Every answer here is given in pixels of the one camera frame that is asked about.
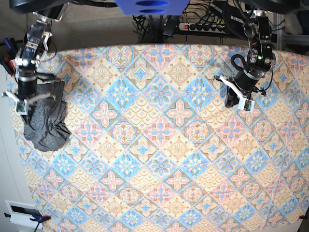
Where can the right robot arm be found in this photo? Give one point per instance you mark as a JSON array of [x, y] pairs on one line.
[[27, 61]]

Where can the white wall outlet box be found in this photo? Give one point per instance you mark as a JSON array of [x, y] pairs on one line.
[[22, 208]]

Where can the blue clamp bottom left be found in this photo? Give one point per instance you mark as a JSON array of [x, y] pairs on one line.
[[38, 218]]

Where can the grey t-shirt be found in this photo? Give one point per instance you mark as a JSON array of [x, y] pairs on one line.
[[46, 128]]

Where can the clamp bottom right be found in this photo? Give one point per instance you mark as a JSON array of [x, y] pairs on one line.
[[303, 217]]

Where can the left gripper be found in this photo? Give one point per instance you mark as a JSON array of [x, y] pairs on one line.
[[239, 90]]

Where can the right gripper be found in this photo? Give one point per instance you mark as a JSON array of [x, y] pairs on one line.
[[26, 96]]

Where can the red black clamp left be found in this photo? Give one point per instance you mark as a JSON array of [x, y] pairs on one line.
[[6, 60]]

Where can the patterned tablecloth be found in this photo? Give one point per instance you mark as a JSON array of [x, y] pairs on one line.
[[154, 149]]

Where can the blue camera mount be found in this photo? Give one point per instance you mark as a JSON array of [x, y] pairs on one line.
[[152, 7]]

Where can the white power strip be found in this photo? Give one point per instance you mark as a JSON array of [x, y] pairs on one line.
[[204, 27]]

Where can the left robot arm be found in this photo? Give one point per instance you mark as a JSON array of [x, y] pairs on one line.
[[259, 61]]

